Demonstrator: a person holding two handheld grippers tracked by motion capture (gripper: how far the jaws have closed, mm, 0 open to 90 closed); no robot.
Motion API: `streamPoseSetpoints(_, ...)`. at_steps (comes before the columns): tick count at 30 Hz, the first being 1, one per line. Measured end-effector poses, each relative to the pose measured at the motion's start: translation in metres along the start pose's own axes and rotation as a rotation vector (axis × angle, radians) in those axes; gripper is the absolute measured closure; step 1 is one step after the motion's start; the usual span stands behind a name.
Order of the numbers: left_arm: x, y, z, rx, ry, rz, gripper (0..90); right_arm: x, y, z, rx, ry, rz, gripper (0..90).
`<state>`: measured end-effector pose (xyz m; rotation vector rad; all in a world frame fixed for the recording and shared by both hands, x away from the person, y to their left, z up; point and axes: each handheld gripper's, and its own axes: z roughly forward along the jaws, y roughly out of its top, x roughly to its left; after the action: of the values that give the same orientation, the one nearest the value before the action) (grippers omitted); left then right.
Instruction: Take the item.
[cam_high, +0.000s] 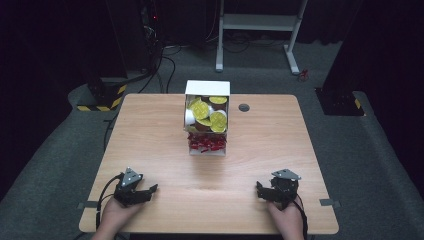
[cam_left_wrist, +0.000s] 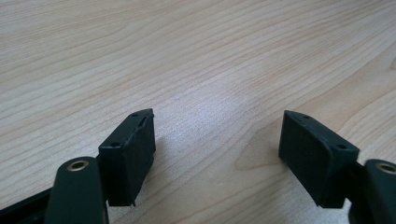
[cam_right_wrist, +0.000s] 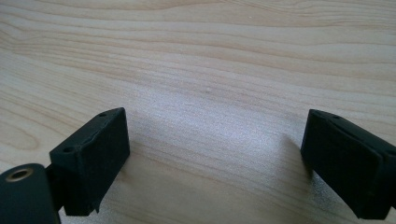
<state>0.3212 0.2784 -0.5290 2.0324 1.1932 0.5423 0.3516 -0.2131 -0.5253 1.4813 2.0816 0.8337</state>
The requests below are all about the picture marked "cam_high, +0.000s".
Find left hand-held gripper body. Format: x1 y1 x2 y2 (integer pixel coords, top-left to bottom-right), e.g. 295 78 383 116
113 167 148 206

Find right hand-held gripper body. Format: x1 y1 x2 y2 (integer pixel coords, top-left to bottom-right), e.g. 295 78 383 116
269 168 302 205

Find person's left hand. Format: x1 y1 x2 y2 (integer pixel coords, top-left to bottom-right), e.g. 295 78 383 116
100 197 145 233

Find grey tape piece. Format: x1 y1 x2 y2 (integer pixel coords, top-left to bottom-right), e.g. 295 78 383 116
319 198 342 207
77 200 100 210

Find pile of yellow-lidded cups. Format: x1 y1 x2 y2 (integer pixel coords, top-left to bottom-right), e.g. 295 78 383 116
184 95 229 134

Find black stand with striped base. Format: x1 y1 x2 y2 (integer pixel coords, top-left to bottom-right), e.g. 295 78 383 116
76 74 129 113

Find black stand base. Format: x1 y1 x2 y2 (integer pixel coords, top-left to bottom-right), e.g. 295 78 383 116
314 87 365 117

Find white two-compartment box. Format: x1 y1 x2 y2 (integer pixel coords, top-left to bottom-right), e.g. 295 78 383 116
183 79 231 157

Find dark equipment rack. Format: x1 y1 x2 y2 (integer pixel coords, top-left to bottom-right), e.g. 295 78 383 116
139 0 165 69

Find white metal stand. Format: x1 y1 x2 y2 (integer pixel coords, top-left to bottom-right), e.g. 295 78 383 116
215 0 310 76

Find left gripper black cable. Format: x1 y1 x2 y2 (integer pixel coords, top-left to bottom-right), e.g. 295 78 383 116
95 173 125 231

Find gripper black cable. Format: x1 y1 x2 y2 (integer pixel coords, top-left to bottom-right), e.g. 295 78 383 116
292 194 309 240
95 173 125 231

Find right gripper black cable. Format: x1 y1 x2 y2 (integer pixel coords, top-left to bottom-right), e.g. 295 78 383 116
292 194 309 240

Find black floor cables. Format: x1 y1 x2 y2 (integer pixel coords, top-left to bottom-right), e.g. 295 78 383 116
137 43 183 95

